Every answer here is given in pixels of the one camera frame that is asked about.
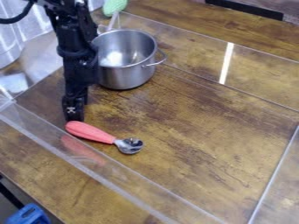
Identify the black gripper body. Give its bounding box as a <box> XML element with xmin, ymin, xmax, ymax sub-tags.
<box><xmin>57</xmin><ymin>45</ymin><xmax>99</xmax><ymax>99</ymax></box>

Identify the pink handled metal spoon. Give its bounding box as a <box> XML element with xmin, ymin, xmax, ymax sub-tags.
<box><xmin>65</xmin><ymin>121</ymin><xmax>144</xmax><ymax>155</ymax></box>

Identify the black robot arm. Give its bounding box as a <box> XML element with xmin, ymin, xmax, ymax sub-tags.
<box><xmin>32</xmin><ymin>0</ymin><xmax>99</xmax><ymax>122</ymax></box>

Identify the stainless steel pot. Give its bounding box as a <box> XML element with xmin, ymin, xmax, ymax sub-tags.
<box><xmin>92</xmin><ymin>29</ymin><xmax>167</xmax><ymax>90</ymax></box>

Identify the clear acrylic barrier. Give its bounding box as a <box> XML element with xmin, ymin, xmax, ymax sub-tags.
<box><xmin>0</xmin><ymin>101</ymin><xmax>223</xmax><ymax>224</ymax></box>

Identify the white patterned curtain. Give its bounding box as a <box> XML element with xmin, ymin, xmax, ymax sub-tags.
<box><xmin>0</xmin><ymin>0</ymin><xmax>103</xmax><ymax>68</ymax></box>

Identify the green textured object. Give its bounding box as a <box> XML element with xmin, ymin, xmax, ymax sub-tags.
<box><xmin>103</xmin><ymin>0</ymin><xmax>128</xmax><ymax>17</ymax></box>

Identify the blue plastic crate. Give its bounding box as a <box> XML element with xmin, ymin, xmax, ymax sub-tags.
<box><xmin>4</xmin><ymin>203</ymin><xmax>52</xmax><ymax>224</ymax></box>

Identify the black bar on table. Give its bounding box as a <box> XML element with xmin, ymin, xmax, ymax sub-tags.
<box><xmin>204</xmin><ymin>0</ymin><xmax>284</xmax><ymax>21</ymax></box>

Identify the black cable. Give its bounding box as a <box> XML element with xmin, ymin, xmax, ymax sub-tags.
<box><xmin>0</xmin><ymin>0</ymin><xmax>39</xmax><ymax>25</ymax></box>

